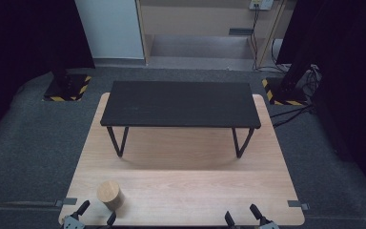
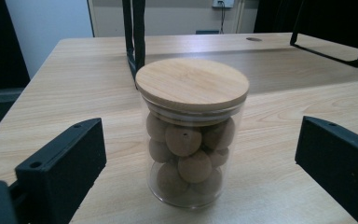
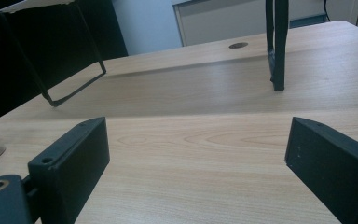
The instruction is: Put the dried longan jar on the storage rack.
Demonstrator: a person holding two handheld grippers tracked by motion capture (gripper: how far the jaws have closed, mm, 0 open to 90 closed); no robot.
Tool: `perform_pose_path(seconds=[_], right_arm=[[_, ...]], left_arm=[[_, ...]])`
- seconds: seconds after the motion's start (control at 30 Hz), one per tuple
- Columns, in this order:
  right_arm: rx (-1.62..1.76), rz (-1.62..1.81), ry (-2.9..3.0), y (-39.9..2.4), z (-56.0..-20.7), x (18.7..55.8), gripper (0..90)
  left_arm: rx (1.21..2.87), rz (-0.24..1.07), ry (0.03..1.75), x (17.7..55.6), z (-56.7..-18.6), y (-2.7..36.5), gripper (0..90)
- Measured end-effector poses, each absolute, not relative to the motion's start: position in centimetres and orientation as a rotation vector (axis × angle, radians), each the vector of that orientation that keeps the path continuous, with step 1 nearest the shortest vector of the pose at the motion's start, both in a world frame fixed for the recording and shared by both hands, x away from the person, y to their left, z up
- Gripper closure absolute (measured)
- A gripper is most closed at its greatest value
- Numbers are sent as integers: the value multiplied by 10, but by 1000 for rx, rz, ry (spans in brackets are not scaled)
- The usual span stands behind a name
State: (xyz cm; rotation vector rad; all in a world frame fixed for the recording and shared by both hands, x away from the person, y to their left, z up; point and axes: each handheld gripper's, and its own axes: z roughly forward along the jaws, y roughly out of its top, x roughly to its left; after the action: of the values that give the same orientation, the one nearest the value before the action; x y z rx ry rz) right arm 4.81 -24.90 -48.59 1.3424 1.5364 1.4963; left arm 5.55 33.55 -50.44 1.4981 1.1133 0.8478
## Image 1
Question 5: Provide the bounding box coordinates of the black curtain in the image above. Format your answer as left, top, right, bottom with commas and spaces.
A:
275, 0, 366, 202
0, 0, 96, 148

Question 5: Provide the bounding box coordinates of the black power cable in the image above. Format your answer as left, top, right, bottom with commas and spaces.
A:
249, 7, 288, 73

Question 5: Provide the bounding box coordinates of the grey tape strip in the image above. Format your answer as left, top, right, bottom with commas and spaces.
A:
287, 199, 311, 211
54, 198, 78, 208

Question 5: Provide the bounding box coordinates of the black shelf riser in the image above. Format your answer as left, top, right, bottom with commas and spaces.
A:
99, 80, 262, 159

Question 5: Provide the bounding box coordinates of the grey label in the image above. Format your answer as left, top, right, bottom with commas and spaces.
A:
228, 28, 254, 36

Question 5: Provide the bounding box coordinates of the white panel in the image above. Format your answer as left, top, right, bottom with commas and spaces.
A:
74, 0, 146, 60

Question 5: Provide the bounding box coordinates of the black floor cable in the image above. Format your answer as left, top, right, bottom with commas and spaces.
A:
269, 103, 316, 129

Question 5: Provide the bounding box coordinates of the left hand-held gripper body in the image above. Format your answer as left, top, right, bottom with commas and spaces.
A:
59, 215, 87, 229

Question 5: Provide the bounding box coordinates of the black stand with striped base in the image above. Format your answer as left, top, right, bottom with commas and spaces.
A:
43, 62, 92, 102
261, 62, 315, 107

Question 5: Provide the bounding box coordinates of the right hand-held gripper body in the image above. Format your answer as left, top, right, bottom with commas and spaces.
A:
258, 219, 281, 229

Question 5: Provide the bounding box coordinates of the light wooden cylinder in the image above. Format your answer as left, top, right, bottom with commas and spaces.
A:
95, 179, 122, 212

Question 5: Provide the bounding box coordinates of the white power strip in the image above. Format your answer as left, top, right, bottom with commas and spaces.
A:
249, 0, 275, 11

